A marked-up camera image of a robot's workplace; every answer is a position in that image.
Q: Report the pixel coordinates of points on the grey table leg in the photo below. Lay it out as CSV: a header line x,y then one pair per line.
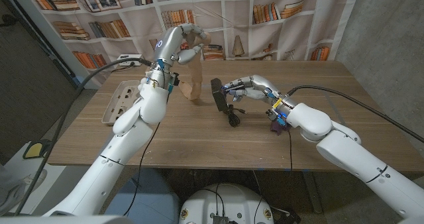
x,y
311,191

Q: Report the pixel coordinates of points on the brown cardboard egg carton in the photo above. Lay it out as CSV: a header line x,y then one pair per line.
x,y
119,101

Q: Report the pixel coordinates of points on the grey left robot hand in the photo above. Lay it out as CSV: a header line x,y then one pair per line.
x,y
169,45

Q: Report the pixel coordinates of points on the purple plastic clip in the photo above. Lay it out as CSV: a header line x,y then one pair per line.
x,y
280,128

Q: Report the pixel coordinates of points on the white power box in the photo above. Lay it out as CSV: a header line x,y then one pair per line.
x,y
127,59

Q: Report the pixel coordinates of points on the white sneaker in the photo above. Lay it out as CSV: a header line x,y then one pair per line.
x,y
36,177

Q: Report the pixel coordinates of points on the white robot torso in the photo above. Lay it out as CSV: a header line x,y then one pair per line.
x,y
227,204

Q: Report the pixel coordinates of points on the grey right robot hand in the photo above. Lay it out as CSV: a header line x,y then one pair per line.
x,y
258,88

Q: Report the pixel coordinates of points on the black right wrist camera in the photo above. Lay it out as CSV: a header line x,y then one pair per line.
x,y
275,113

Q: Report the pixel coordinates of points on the printed bookshelf backdrop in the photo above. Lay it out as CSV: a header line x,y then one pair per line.
x,y
265,25

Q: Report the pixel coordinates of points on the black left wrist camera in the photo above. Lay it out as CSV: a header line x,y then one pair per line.
x,y
175,79

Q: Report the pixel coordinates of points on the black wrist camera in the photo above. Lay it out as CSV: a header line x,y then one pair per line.
x,y
175,79
275,113

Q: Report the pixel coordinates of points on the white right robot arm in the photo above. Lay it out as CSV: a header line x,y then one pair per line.
x,y
357,161

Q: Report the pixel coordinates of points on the yellow and black floor object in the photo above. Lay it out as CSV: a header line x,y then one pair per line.
x,y
33,149

